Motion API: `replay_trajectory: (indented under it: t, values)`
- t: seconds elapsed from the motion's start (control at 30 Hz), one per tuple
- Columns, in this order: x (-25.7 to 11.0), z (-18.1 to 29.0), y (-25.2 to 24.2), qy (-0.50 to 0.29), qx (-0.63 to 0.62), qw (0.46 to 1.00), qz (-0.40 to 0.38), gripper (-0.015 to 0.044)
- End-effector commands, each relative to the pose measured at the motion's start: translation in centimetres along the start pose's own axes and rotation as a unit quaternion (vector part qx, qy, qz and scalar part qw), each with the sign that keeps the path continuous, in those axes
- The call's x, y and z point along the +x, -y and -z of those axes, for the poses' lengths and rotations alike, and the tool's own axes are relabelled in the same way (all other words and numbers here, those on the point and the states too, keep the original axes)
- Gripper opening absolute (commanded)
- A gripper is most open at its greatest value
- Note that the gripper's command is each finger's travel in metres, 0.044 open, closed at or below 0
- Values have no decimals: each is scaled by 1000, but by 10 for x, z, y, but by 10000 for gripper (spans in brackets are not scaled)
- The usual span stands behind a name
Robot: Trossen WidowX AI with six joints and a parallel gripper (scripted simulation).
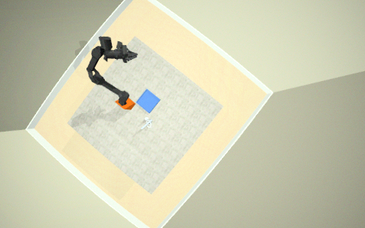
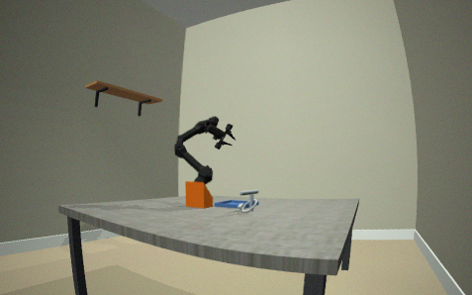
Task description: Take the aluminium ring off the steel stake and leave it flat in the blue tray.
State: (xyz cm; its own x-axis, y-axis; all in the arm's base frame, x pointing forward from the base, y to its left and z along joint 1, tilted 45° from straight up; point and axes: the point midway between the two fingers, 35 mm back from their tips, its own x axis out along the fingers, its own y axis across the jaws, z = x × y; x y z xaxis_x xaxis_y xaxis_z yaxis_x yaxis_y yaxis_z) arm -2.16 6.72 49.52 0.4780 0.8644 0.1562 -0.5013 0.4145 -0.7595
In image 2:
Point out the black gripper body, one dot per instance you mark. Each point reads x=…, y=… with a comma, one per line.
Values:
x=221, y=135

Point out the blue tray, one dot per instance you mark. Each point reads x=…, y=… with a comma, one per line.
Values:
x=231, y=203

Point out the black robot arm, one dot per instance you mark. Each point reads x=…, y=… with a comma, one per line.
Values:
x=205, y=172

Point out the grey t-shaped metal stake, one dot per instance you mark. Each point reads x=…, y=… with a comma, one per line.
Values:
x=251, y=196

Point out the light grey metal ring with square tab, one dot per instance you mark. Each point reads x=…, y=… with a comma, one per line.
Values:
x=242, y=206

